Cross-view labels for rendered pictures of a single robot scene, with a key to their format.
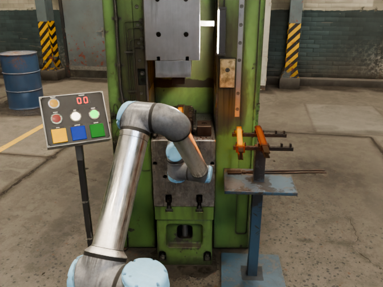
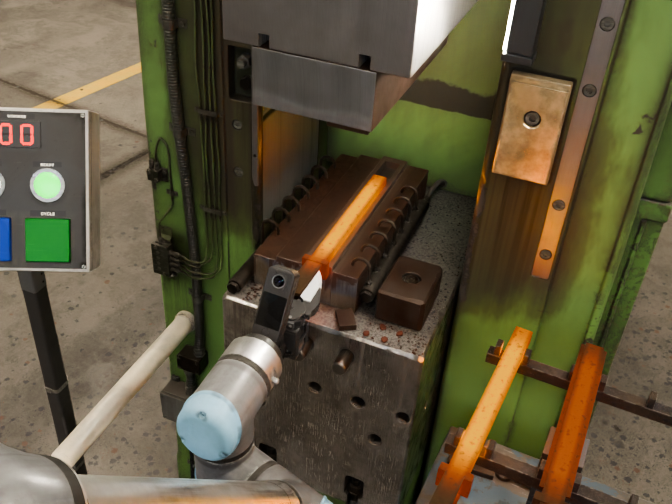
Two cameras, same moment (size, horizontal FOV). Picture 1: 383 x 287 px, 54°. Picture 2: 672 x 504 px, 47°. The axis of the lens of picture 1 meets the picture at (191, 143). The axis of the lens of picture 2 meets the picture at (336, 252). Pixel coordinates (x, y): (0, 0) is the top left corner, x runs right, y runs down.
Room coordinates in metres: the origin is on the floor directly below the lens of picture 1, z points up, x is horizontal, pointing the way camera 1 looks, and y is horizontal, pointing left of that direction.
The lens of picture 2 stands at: (1.11, -0.30, 1.79)
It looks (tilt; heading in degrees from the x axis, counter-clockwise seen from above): 36 degrees down; 19
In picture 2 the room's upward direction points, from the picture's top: 4 degrees clockwise
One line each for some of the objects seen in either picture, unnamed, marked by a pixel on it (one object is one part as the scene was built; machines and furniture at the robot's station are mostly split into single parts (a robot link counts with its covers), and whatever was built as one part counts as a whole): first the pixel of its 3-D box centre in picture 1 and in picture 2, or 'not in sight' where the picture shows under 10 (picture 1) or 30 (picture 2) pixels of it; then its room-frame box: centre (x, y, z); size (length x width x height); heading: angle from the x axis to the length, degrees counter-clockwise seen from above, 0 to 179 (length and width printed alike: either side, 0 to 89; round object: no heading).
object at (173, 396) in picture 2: not in sight; (183, 402); (2.22, 0.46, 0.36); 0.09 x 0.07 x 0.12; 89
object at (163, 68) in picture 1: (175, 63); (361, 44); (2.31, 0.10, 1.32); 0.42 x 0.20 x 0.10; 179
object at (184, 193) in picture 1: (184, 156); (364, 326); (2.32, 0.04, 0.69); 0.56 x 0.38 x 0.45; 179
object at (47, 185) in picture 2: (94, 114); (47, 185); (1.99, 0.54, 1.09); 0.05 x 0.03 x 0.04; 89
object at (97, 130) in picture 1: (97, 130); (48, 240); (1.95, 0.52, 1.01); 0.07 x 0.05 x 0.07; 114
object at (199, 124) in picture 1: (204, 128); (409, 292); (2.16, -0.08, 0.95); 0.12 x 0.08 x 0.06; 179
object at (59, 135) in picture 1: (59, 135); not in sight; (1.87, 0.70, 1.01); 0.07 x 0.05 x 0.07; 114
